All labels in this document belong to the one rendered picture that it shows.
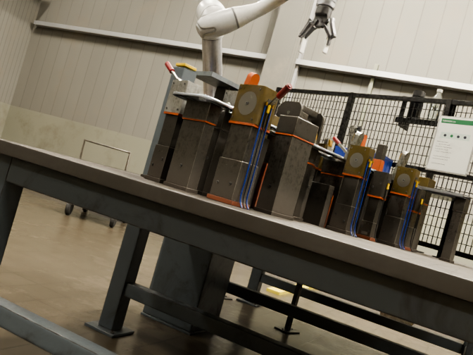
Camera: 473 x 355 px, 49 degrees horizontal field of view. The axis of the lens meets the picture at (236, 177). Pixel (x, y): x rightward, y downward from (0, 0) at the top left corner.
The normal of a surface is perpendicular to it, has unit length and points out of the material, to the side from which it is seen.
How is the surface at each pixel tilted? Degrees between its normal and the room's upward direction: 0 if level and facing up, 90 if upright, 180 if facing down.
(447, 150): 90
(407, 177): 90
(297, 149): 90
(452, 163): 90
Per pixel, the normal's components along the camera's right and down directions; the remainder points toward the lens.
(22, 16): 0.87, 0.23
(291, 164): 0.69, 0.18
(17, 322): -0.41, -0.15
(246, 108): -0.67, -0.22
